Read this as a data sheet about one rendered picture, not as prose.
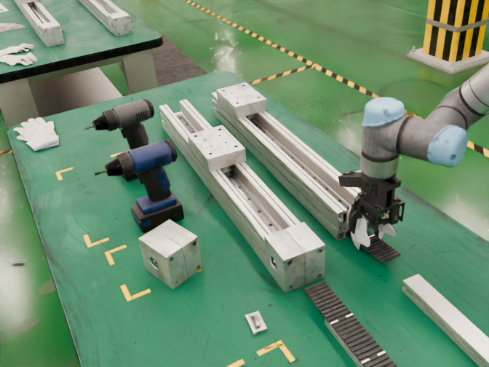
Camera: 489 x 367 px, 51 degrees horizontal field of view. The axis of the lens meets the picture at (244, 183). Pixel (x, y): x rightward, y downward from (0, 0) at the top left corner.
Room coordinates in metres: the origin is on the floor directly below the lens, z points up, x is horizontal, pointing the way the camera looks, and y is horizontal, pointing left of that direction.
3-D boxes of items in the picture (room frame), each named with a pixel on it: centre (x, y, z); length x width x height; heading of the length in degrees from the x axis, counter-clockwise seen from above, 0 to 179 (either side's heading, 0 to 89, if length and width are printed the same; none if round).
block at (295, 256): (0.85, -0.11, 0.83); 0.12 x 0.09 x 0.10; 112
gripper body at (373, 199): (0.89, -0.28, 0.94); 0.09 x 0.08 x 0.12; 22
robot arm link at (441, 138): (0.84, -0.37, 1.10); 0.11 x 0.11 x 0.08; 49
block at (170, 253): (0.90, 0.17, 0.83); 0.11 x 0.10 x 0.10; 133
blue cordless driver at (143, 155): (1.07, 0.26, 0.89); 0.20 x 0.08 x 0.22; 115
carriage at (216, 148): (1.26, 0.07, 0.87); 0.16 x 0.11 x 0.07; 22
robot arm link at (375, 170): (0.90, -0.28, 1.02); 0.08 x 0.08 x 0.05
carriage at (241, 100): (1.56, -0.01, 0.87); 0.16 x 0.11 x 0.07; 22
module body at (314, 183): (1.33, -0.11, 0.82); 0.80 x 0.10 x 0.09; 22
